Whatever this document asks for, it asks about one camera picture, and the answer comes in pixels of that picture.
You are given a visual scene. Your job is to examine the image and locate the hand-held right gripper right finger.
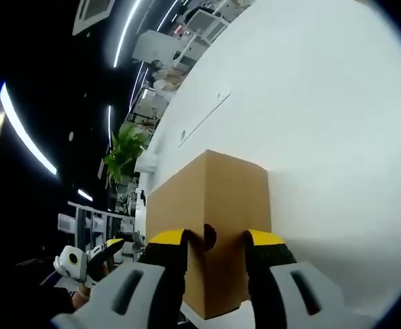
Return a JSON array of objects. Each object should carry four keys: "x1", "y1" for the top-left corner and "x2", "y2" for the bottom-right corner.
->
[{"x1": 241, "y1": 228, "x2": 367, "y2": 329}]

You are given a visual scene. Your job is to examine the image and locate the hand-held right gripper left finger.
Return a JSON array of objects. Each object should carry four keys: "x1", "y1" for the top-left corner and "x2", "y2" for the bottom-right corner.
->
[{"x1": 50, "y1": 228, "x2": 190, "y2": 329}]

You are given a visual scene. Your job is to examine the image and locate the white built-in power strip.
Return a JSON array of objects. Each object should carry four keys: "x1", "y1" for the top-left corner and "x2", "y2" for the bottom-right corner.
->
[{"x1": 178, "y1": 85, "x2": 231, "y2": 149}]

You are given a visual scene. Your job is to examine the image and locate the grey storage rack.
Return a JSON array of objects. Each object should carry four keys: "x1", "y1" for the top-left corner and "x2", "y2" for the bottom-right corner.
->
[{"x1": 58, "y1": 201, "x2": 146, "y2": 256}]

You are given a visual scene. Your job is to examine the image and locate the green plant in white pot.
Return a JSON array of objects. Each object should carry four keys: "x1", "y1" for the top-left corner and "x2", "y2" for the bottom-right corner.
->
[{"x1": 103, "y1": 122, "x2": 160, "y2": 186}]

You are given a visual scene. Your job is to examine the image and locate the person's left hand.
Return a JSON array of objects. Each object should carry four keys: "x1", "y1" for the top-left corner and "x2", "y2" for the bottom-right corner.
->
[{"x1": 70, "y1": 283, "x2": 94, "y2": 311}]

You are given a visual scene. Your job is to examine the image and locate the white office chair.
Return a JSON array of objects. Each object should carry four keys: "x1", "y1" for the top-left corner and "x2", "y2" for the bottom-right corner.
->
[{"x1": 186, "y1": 8, "x2": 228, "y2": 44}]

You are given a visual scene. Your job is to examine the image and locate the brown cardboard shoe box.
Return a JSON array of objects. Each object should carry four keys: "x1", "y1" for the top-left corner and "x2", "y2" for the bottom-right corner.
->
[{"x1": 145, "y1": 149, "x2": 273, "y2": 321}]

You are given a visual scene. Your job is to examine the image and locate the ceiling light strips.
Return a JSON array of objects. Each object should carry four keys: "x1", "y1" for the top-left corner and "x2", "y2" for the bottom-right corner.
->
[{"x1": 0, "y1": 0, "x2": 173, "y2": 203}]

